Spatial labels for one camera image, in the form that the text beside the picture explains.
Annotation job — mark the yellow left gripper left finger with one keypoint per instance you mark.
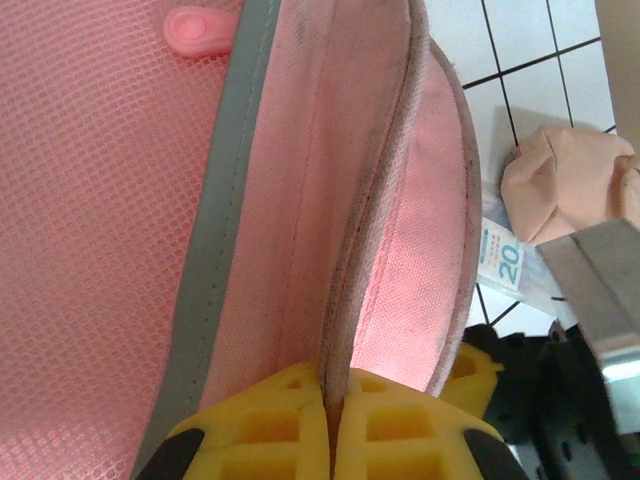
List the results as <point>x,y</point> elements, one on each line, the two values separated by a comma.
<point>265,430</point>

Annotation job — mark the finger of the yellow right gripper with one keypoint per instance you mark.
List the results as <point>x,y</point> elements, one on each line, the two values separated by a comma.
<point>475,375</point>

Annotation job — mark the pink school backpack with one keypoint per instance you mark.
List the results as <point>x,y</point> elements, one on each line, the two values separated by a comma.
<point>100,200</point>

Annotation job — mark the beige fabric pouch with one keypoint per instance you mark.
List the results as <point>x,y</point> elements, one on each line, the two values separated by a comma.
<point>570,175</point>

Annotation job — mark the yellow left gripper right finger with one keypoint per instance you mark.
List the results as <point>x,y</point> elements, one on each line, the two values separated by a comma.
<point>400,435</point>

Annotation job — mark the ruler set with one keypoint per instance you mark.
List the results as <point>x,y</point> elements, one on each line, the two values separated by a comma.
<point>505,260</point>

